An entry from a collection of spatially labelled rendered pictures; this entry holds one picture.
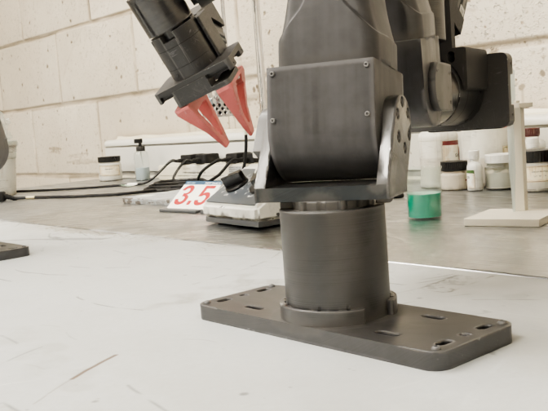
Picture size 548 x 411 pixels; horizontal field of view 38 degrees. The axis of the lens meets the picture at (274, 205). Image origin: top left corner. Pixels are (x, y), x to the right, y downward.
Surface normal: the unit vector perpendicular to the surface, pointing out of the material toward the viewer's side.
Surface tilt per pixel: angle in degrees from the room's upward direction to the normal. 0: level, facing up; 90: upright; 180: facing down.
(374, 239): 90
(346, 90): 83
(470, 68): 89
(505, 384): 0
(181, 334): 0
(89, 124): 90
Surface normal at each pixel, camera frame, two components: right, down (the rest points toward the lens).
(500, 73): -0.57, 0.11
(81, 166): -0.75, 0.13
